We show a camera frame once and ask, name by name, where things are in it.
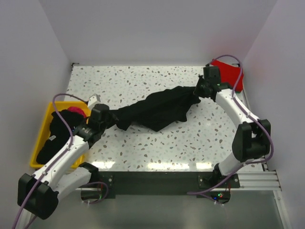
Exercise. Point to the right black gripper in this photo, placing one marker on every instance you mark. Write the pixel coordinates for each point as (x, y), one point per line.
(197, 91)

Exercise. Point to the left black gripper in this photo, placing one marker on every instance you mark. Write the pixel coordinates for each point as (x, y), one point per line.
(113, 119)

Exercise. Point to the black t shirt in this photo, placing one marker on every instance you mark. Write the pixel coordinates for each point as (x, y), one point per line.
(159, 109)

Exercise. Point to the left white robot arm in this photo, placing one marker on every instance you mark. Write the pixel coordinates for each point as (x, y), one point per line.
(41, 192)

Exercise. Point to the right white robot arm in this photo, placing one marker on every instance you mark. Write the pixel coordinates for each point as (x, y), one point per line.
(252, 141)

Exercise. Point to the folded red t shirt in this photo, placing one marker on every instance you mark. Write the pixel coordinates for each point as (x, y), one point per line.
(229, 73)

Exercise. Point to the yellow plastic bin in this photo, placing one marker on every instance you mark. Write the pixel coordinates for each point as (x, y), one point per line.
(44, 132)

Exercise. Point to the black clothes in bin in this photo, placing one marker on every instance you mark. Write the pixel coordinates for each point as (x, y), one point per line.
(59, 134)

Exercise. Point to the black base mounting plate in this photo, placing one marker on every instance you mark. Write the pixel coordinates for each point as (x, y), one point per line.
(148, 183)

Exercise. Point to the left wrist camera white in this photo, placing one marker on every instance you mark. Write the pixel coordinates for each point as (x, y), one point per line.
(93, 100)

